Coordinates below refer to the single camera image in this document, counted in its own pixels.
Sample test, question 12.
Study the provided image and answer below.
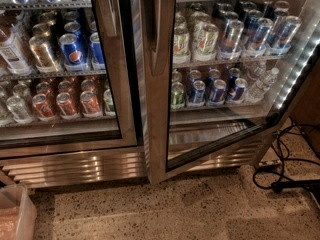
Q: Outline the blue Pepsi can lower left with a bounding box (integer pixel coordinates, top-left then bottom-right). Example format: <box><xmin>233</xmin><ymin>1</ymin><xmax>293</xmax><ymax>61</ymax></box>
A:
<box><xmin>187</xmin><ymin>80</ymin><xmax>206</xmax><ymax>107</ymax></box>

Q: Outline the stainless fridge bottom grille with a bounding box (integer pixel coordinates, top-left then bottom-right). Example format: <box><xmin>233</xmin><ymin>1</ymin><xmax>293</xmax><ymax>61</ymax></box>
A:
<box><xmin>1</xmin><ymin>134</ymin><xmax>273</xmax><ymax>189</ymax></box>

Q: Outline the silver blue energy can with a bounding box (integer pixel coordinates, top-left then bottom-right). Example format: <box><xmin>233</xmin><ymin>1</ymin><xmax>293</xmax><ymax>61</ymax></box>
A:
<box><xmin>218</xmin><ymin>20</ymin><xmax>244</xmax><ymax>60</ymax></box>

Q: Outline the red soda can middle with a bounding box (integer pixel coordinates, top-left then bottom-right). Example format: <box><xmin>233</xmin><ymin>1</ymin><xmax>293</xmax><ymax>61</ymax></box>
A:
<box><xmin>56</xmin><ymin>92</ymin><xmax>80</xmax><ymax>120</ymax></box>

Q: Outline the gold soda can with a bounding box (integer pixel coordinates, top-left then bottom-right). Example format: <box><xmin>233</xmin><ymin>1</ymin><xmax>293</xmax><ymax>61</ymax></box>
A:
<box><xmin>29</xmin><ymin>36</ymin><xmax>62</xmax><ymax>73</ymax></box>

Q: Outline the red soda can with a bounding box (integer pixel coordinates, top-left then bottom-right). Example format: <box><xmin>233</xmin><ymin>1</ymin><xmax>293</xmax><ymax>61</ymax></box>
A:
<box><xmin>32</xmin><ymin>94</ymin><xmax>57</xmax><ymax>121</ymax></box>
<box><xmin>80</xmin><ymin>91</ymin><xmax>102</xmax><ymax>118</ymax></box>
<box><xmin>56</xmin><ymin>92</ymin><xmax>80</xmax><ymax>120</ymax></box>

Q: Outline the blue Pepsi can front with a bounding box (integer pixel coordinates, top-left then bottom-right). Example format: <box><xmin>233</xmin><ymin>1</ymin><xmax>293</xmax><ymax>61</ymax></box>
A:
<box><xmin>59</xmin><ymin>33</ymin><xmax>88</xmax><ymax>72</ymax></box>

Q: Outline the glass fridge door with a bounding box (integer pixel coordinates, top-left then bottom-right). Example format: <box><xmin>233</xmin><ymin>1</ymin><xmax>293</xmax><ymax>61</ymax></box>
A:
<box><xmin>0</xmin><ymin>0</ymin><xmax>136</xmax><ymax>159</ymax></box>
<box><xmin>139</xmin><ymin>0</ymin><xmax>320</xmax><ymax>183</ymax></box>

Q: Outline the blue pepsi can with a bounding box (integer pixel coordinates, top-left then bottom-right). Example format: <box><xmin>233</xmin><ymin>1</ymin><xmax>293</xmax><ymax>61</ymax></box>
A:
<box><xmin>187</xmin><ymin>80</ymin><xmax>206</xmax><ymax>107</ymax></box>
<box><xmin>59</xmin><ymin>33</ymin><xmax>88</xmax><ymax>72</ymax></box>
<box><xmin>207</xmin><ymin>79</ymin><xmax>227</xmax><ymax>105</ymax></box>
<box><xmin>227</xmin><ymin>78</ymin><xmax>248</xmax><ymax>104</ymax></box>

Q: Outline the red soda can right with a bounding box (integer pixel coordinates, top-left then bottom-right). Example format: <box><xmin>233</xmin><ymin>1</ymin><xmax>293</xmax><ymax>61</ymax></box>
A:
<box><xmin>80</xmin><ymin>91</ymin><xmax>102</xmax><ymax>118</ymax></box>

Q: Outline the clear labelled bottle left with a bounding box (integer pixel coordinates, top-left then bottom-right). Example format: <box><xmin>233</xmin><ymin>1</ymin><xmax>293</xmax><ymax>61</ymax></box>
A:
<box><xmin>0</xmin><ymin>25</ymin><xmax>32</xmax><ymax>76</ymax></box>

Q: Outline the silver can lower left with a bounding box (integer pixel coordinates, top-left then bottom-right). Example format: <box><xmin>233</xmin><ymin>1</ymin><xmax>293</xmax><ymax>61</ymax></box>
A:
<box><xmin>6</xmin><ymin>96</ymin><xmax>33</xmax><ymax>123</ymax></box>

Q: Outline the clear plastic storage bin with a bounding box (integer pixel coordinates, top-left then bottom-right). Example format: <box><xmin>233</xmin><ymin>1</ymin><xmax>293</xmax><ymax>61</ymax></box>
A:
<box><xmin>0</xmin><ymin>185</ymin><xmax>37</xmax><ymax>240</ymax></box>

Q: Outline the blue Pepsi can lower middle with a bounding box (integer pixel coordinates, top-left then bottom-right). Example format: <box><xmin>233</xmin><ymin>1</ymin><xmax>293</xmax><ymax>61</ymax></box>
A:
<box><xmin>207</xmin><ymin>79</ymin><xmax>227</xmax><ymax>105</ymax></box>

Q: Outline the blue Pepsi can edge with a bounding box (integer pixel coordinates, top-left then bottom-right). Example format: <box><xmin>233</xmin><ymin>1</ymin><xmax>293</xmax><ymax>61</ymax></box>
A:
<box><xmin>89</xmin><ymin>32</ymin><xmax>105</xmax><ymax>70</ymax></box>

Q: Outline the Mountain Dew can right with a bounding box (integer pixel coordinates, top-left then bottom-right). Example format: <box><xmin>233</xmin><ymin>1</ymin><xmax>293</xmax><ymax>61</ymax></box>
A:
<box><xmin>193</xmin><ymin>23</ymin><xmax>219</xmax><ymax>62</ymax></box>

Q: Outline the green soda can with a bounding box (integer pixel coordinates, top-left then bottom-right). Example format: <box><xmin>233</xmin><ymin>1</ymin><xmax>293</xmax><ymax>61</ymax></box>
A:
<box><xmin>171</xmin><ymin>82</ymin><xmax>185</xmax><ymax>109</ymax></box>

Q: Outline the blue Pepsi can lower right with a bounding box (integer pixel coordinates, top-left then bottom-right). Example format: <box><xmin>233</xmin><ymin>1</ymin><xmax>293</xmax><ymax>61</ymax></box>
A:
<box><xmin>227</xmin><ymin>78</ymin><xmax>248</xmax><ymax>104</ymax></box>

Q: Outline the clear water bottle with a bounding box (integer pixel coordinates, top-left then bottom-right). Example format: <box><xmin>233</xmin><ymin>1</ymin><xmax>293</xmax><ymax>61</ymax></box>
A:
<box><xmin>246</xmin><ymin>68</ymin><xmax>279</xmax><ymax>103</ymax></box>

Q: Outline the red soda can left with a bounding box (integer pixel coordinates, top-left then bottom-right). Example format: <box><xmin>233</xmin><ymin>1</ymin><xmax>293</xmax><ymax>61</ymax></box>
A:
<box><xmin>32</xmin><ymin>94</ymin><xmax>57</xmax><ymax>121</ymax></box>

